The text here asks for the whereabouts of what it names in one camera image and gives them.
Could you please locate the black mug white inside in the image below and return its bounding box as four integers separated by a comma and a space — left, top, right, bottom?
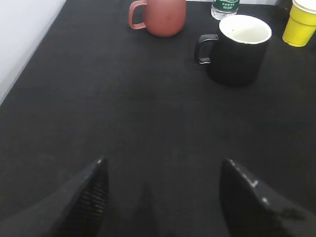
194, 15, 272, 87

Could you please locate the yellow paper cup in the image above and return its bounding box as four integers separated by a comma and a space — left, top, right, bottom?
282, 0, 316, 47

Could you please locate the clear water bottle green label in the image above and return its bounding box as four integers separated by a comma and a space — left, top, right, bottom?
211, 0, 240, 20

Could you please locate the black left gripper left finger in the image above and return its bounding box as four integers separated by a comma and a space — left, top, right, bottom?
0, 158, 109, 237

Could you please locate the terracotta red mug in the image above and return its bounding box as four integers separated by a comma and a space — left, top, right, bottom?
128, 0, 186, 37

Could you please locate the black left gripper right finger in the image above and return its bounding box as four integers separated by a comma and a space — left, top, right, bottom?
219, 159, 316, 237

